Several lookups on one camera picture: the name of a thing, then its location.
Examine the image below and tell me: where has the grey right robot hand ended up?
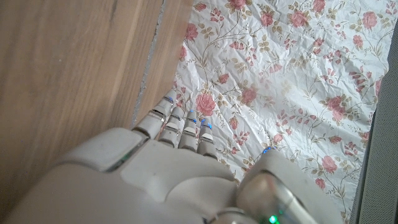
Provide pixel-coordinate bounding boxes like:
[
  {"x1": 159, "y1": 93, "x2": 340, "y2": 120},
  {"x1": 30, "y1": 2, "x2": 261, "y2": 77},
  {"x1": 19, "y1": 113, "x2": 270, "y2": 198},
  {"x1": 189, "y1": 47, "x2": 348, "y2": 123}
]
[{"x1": 2, "y1": 89, "x2": 343, "y2": 224}]

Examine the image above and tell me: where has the floral backdrop cloth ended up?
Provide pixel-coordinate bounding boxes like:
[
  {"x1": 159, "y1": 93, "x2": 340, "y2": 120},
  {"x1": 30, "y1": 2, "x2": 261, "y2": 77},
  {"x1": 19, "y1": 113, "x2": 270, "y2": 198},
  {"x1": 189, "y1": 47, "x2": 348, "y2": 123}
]
[{"x1": 172, "y1": 0, "x2": 398, "y2": 224}]

